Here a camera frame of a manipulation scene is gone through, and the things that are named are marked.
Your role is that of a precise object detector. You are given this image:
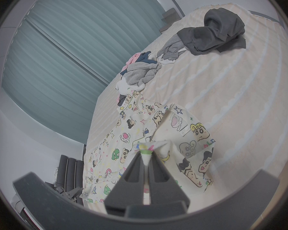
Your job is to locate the grey bedside table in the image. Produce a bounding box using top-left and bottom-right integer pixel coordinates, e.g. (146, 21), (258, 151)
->
(160, 8), (180, 33)

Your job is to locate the white printed pyjama top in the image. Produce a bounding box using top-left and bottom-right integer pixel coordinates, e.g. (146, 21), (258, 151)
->
(83, 90), (216, 204)

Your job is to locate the bed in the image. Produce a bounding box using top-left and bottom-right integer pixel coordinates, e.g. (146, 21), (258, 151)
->
(83, 0), (288, 216)

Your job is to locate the grey and white garment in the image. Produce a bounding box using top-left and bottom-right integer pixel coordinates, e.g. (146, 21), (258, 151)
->
(157, 34), (190, 65)

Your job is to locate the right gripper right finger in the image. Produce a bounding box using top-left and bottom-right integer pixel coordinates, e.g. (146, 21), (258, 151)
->
(149, 150), (191, 215)

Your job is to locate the dark grey garment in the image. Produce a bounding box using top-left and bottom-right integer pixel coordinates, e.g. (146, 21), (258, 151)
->
(177, 8), (246, 56)

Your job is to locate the pile of clothes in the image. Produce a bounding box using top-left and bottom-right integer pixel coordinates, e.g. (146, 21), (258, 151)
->
(115, 51), (163, 106)

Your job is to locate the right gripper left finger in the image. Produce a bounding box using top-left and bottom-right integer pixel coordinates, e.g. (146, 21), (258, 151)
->
(104, 151), (145, 217)

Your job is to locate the blue-green curtain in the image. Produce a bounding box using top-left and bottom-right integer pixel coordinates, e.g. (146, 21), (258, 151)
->
(1, 19), (108, 144)
(25, 0), (168, 84)

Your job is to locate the black padded sofa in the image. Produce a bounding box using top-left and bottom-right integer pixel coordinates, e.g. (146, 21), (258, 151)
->
(54, 154), (84, 204)

